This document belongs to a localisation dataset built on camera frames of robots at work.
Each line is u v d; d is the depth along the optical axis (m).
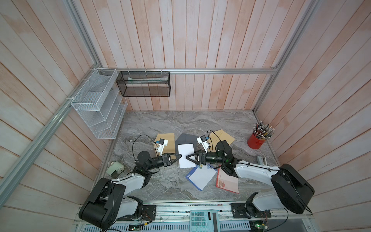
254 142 0.92
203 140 0.72
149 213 0.73
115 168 0.83
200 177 0.86
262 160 0.90
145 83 1.04
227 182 0.83
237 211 0.73
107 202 0.42
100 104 0.72
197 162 0.69
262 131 0.86
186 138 1.05
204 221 0.70
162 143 0.73
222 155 0.64
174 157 0.74
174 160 0.74
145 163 0.64
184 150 0.75
